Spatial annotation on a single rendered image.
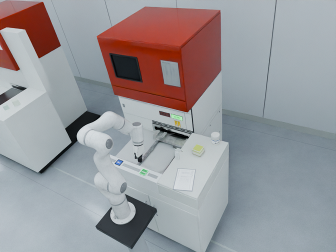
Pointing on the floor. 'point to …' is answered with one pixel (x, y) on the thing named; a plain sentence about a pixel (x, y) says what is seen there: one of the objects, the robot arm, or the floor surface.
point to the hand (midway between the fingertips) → (139, 159)
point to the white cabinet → (186, 212)
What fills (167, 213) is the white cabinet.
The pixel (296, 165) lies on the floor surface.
